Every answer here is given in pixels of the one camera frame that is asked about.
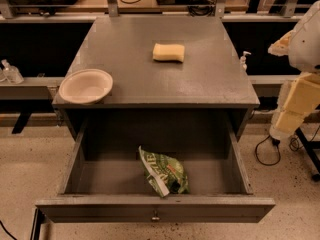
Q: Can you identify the white pump dispenser bottle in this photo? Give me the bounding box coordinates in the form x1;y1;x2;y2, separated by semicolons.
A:
239;51;252;71

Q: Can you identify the black stand leg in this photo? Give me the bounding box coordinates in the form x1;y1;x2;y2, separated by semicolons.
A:
296;128;320;182

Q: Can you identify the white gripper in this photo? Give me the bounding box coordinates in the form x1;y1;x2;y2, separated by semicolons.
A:
268;30;320;140

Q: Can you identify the white paper bowl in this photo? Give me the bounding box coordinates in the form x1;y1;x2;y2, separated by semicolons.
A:
59;69;113;104

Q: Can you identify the green jalapeno chip bag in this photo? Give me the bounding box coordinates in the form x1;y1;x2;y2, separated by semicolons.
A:
138;147;190;198

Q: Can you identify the grey cabinet with counter top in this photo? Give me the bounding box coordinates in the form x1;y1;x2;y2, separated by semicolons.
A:
51;14;261;142

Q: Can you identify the black floor cable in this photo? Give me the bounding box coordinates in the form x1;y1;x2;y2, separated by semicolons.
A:
254;134;282;167

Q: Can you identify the open grey top drawer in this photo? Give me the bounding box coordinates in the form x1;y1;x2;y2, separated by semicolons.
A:
36;111;275;223

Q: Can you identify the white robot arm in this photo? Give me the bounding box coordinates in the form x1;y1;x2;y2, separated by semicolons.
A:
268;1;320;140

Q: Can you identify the yellow sponge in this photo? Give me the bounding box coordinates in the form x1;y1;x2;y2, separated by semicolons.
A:
153;43;185;63

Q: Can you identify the clear sanitizer pump bottle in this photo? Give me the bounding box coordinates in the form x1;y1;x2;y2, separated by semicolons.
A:
1;59;24;84

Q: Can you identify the metal drawer knob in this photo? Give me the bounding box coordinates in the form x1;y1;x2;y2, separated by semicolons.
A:
151;210;160;222

